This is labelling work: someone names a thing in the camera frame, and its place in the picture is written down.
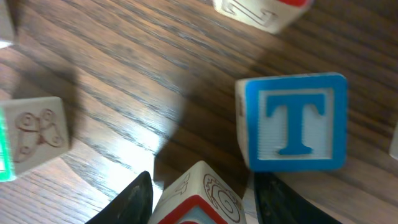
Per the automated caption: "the red I block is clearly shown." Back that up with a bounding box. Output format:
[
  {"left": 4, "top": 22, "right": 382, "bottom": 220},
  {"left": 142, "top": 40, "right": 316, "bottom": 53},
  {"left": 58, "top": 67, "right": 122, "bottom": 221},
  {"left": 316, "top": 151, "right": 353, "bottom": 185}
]
[{"left": 213, "top": 0, "right": 313, "bottom": 34}]

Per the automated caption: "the red U block moved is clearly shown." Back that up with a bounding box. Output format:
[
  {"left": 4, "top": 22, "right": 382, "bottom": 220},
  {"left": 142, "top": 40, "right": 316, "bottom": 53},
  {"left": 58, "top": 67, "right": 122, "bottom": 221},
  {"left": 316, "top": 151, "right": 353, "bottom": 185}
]
[{"left": 149, "top": 161, "right": 246, "bottom": 224}]

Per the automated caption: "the blue T block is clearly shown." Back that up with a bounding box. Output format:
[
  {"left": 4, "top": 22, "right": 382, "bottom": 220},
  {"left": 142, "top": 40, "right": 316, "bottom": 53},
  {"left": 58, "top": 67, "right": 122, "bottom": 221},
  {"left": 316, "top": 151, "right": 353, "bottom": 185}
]
[{"left": 235, "top": 72, "right": 348, "bottom": 172}]

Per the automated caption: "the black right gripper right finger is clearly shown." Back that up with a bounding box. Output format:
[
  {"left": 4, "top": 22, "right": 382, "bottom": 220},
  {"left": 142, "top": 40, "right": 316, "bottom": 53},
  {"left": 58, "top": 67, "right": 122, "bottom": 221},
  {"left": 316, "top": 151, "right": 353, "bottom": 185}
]
[{"left": 254, "top": 172, "right": 340, "bottom": 224}]

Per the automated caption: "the green R block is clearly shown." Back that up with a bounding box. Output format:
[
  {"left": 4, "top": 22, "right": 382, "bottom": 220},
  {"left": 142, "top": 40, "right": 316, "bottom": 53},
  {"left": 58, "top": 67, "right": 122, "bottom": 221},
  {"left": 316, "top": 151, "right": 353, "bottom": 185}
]
[{"left": 1, "top": 96, "right": 70, "bottom": 182}]

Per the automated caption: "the yellow G block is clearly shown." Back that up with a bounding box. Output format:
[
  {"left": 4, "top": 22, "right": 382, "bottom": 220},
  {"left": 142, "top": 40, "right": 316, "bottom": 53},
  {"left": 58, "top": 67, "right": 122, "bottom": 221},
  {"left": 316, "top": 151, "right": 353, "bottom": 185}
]
[{"left": 389, "top": 124, "right": 398, "bottom": 160}]

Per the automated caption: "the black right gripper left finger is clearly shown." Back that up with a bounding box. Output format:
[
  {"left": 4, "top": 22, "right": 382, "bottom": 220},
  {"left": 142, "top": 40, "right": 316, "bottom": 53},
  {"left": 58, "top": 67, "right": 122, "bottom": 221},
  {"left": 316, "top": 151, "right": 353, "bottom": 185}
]
[{"left": 86, "top": 171, "right": 153, "bottom": 224}]

